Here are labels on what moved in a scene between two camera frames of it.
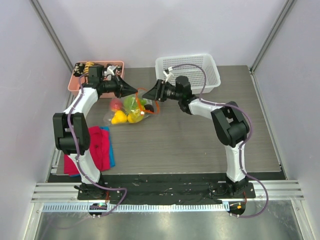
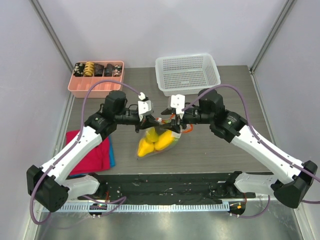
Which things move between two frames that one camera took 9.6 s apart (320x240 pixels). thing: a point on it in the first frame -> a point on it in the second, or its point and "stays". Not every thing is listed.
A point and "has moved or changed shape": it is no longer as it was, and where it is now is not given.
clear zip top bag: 128,109 has moved or changed shape
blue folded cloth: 112,158 stays
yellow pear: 119,117 has moved or changed shape
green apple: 130,103 -> 175,141
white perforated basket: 199,69 stays
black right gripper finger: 158,92 -> 166,112
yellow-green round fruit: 143,102 has moved or changed shape
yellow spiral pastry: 86,67 stays
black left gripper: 123,89 -> 148,121
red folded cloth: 99,147 stays
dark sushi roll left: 79,68 stays
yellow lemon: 135,116 has moved or changed shape
